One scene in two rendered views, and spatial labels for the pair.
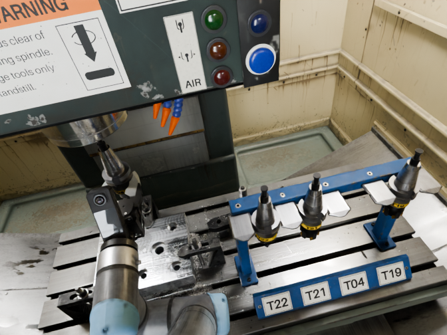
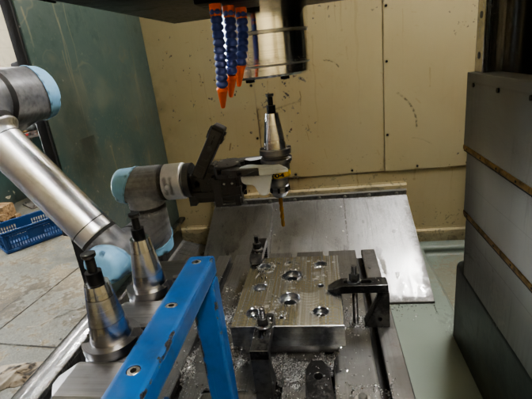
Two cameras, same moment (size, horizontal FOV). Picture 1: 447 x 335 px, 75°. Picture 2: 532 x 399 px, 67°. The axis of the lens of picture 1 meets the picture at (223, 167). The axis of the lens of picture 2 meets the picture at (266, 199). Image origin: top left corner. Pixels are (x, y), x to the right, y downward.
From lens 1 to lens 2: 88 cm
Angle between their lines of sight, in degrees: 86
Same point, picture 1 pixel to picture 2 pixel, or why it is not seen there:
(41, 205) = not seen: hidden behind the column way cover
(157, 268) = (259, 298)
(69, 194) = not seen: hidden behind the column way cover
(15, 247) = (400, 250)
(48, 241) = (414, 276)
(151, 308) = (142, 219)
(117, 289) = (139, 169)
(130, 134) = (494, 219)
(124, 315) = (119, 176)
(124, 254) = (169, 170)
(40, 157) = not seen: outside the picture
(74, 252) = (343, 260)
